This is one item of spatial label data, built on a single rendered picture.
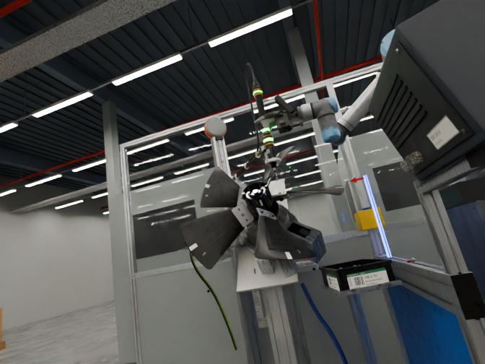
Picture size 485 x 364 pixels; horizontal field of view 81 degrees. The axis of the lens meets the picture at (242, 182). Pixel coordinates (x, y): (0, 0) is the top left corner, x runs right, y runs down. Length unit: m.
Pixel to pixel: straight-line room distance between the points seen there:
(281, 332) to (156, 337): 1.18
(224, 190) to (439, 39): 1.08
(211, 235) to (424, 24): 0.96
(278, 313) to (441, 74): 1.10
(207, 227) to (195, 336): 1.13
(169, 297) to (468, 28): 2.09
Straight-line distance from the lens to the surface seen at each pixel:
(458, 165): 0.55
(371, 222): 1.44
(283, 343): 1.36
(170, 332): 2.26
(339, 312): 1.96
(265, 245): 1.00
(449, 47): 0.48
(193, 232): 1.20
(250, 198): 1.17
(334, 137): 1.26
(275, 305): 1.33
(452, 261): 0.70
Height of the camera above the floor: 0.97
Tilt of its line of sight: 15 degrees up
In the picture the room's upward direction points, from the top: 11 degrees counter-clockwise
